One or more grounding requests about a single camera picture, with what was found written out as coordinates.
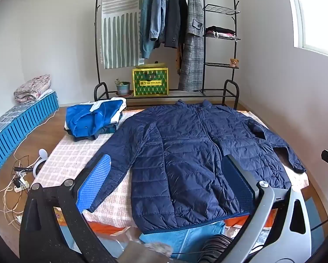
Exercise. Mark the pink checkered blanket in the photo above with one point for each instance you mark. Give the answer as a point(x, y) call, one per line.
point(68, 156)

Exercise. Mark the small brown teddy bear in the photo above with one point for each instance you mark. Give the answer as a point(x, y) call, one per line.
point(234, 62)

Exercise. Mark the black white striped cloth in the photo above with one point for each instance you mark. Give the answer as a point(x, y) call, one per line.
point(216, 248)

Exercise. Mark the white power strip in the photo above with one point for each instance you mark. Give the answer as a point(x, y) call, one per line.
point(21, 186)

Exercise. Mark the folded floral quilt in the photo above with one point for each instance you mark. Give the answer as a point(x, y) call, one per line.
point(32, 87)

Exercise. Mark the black coat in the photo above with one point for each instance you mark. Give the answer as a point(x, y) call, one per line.
point(175, 16)

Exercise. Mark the light blue fleece cloth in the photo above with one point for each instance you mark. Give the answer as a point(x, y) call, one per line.
point(177, 238)

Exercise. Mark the blue and white jacket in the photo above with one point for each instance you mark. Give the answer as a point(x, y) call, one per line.
point(98, 115)

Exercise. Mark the folded clothes stack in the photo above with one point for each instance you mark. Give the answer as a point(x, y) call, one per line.
point(220, 30)

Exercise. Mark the small potted plant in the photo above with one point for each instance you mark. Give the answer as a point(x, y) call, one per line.
point(123, 87)

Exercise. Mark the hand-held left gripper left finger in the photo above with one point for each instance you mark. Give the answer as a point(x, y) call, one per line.
point(98, 175)

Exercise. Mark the blue slatted plastic crate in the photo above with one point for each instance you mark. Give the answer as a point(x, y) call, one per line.
point(19, 123)

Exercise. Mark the light teal denim jacket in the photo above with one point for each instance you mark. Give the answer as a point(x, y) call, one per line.
point(145, 33)

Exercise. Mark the grey plaid coat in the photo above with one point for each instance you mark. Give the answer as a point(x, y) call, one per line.
point(192, 54)

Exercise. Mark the yellow green patterned box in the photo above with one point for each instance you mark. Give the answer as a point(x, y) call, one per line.
point(150, 83)

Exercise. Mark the orange brown scarf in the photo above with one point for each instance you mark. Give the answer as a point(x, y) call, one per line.
point(179, 60)

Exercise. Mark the black metal clothes rack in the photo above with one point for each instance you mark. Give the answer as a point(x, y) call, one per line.
point(158, 96)

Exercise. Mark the navy puffer jacket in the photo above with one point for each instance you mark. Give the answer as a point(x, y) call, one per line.
point(186, 156)

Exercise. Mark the window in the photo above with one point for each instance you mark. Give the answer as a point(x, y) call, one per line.
point(314, 13)

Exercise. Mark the white green striped cloth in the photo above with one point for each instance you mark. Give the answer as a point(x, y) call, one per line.
point(117, 41)

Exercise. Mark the blue denim jacket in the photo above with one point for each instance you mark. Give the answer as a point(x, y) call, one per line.
point(158, 13)

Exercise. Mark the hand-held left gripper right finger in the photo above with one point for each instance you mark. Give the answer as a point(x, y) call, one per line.
point(242, 183)

